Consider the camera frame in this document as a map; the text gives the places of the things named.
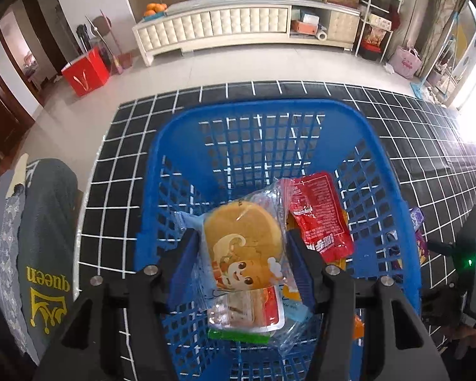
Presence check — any round cake cartoon packet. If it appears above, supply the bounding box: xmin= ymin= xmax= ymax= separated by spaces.
xmin=178 ymin=186 xmax=291 ymax=306

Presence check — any purple doublemint gum pack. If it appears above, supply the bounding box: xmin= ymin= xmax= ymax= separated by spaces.
xmin=409 ymin=207 xmax=425 ymax=231

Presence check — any person right hand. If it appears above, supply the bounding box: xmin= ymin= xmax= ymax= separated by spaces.
xmin=442 ymin=324 xmax=476 ymax=359

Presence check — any purple yellow chip packet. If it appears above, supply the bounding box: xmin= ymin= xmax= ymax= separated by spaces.
xmin=415 ymin=229 xmax=429 ymax=265

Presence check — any black white grid tablecloth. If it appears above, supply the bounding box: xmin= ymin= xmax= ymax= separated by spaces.
xmin=73 ymin=80 xmax=476 ymax=381

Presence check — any grey queen pillow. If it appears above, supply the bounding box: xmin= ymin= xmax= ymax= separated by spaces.
xmin=0 ymin=154 xmax=81 ymax=363

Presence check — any light blue snack packet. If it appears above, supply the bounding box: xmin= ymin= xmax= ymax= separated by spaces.
xmin=269 ymin=285 xmax=312 ymax=357

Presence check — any red sausage packet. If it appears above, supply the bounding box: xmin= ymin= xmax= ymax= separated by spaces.
xmin=290 ymin=171 xmax=354 ymax=263

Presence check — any clear cracker packet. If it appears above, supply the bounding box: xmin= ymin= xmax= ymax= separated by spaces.
xmin=207 ymin=286 xmax=285 ymax=345

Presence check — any pink gift bag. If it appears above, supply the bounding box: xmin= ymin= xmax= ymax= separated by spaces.
xmin=389 ymin=46 xmax=422 ymax=79

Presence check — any blue plastic basket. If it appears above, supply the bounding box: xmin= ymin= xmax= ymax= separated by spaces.
xmin=134 ymin=98 xmax=421 ymax=380

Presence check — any white metal shelf rack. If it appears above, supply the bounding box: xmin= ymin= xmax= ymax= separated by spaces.
xmin=353 ymin=0 xmax=404 ymax=62

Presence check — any red gift bag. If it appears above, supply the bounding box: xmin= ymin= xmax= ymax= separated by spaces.
xmin=62 ymin=46 xmax=110 ymax=97

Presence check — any white tv cabinet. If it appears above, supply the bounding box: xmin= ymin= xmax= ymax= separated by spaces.
xmin=132 ymin=0 xmax=360 ymax=66

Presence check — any pile of oranges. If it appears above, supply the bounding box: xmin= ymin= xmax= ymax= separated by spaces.
xmin=143 ymin=3 xmax=168 ymax=18

